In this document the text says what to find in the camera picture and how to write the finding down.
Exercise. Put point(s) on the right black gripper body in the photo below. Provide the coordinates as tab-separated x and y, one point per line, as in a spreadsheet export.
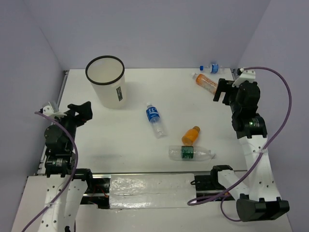
233	91

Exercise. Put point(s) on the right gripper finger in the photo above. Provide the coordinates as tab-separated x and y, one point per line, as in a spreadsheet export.
221	88
228	98

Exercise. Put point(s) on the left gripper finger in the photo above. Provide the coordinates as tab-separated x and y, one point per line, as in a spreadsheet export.
86	113
74	109

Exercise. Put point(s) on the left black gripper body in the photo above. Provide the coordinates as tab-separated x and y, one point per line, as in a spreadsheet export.
70	122

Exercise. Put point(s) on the blue label water bottle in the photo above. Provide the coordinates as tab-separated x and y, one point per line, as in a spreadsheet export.
155	121

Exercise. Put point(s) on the green label clear bottle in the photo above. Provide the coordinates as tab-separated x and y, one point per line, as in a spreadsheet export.
190	153

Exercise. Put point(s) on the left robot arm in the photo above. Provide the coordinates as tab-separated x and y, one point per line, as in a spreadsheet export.
66	184

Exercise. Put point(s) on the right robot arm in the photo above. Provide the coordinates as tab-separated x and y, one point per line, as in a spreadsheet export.
260	200

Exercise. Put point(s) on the white bin with black rim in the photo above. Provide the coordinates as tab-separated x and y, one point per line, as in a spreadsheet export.
107	77

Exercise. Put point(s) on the long orange label bottle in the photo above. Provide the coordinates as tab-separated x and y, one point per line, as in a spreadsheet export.
205	82

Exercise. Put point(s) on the small blue cap bottle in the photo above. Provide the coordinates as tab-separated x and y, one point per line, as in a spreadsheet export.
213	68

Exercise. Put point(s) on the small orange juice bottle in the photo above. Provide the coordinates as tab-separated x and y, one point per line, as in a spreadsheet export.
191	136

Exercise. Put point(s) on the silver tape strip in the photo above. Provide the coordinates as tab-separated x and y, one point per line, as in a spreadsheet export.
151	191

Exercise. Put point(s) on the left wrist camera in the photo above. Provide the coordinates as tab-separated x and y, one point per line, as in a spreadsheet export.
51	110

